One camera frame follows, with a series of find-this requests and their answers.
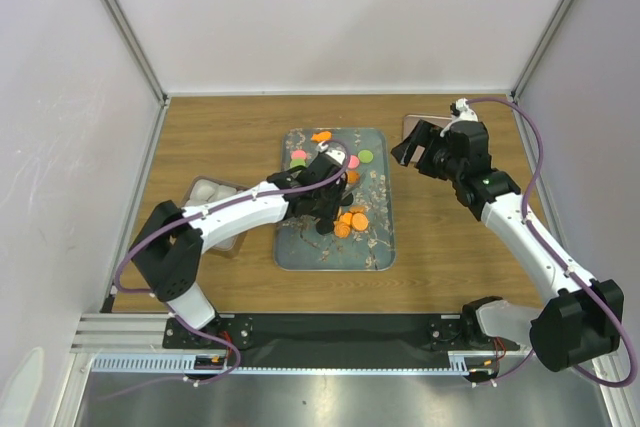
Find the green round cookie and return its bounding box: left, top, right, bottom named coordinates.
left=357, top=149, right=374, bottom=163
left=289, top=159, right=307, bottom=169

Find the orange sandwich biscuit right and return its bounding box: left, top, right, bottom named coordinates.
left=351, top=212, right=369, bottom=232

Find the black sandwich cookie upper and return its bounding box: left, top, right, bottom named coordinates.
left=341, top=193, right=354, bottom=206

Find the orange flower cookie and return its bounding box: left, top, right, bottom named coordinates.
left=339, top=212, right=353, bottom=225

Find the white slotted cable duct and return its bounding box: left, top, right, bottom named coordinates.
left=91, top=351, right=494, bottom=376

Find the green round cookie right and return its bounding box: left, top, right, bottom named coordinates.
left=357, top=149, right=374, bottom=163

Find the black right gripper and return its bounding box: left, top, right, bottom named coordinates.
left=390, top=119, right=463, bottom=182

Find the rose gold cookie tin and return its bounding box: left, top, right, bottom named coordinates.
left=180, top=175, right=251, bottom=261

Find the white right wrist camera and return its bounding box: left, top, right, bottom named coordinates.
left=447, top=98, right=478, bottom=128

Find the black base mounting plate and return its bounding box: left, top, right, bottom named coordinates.
left=164, top=312, right=481, bottom=371

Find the black sandwich cookie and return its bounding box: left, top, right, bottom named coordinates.
left=341, top=193, right=354, bottom=206
left=315, top=219, right=334, bottom=235

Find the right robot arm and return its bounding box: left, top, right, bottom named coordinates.
left=391, top=119, right=624, bottom=372

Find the orange swirl cookie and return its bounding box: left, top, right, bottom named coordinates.
left=334, top=222, right=351, bottom=238

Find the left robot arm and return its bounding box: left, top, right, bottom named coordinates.
left=123, top=147, right=349, bottom=347

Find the green round cookie left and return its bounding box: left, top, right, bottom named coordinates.
left=289, top=159, right=307, bottom=169

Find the black sandwich cookie lower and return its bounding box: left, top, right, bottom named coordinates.
left=315, top=219, right=334, bottom=235

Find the orange chocolate chip cookie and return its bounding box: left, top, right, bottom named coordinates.
left=347, top=170, right=360, bottom=185

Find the orange fish cookie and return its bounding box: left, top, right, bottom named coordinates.
left=311, top=131, right=332, bottom=143

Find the pink round cookie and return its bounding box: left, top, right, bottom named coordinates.
left=291, top=150, right=307, bottom=160
left=348, top=155, right=360, bottom=169

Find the blue floral serving tray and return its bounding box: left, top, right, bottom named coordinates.
left=274, top=127, right=396, bottom=271

